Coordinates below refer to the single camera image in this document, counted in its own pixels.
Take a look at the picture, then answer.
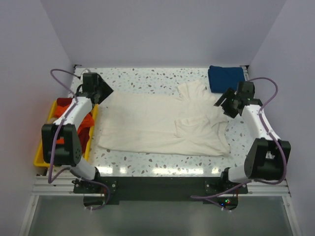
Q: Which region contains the dark red t shirt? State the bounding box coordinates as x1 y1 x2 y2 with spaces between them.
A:
57 98 72 107

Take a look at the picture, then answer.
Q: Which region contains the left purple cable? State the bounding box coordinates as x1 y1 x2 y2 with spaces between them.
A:
47 69 111 211

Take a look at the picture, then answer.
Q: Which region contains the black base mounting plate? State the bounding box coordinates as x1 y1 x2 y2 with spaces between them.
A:
72 177 248 206

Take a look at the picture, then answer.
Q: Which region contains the folded blue t shirt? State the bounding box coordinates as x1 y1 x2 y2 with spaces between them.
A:
208 65 245 93

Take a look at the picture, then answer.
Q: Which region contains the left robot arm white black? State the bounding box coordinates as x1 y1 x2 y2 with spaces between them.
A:
41 69 113 193

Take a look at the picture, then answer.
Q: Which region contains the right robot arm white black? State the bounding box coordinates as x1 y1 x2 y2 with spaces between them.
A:
215 81 291 193

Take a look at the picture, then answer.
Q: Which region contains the cream white t shirt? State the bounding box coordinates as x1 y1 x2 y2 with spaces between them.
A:
98 80 230 156

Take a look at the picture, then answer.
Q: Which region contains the orange t shirt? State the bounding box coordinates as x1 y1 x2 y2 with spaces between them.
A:
53 106 95 153

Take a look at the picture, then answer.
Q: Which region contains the aluminium frame rail front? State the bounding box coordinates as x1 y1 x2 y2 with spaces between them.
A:
31 176 290 197

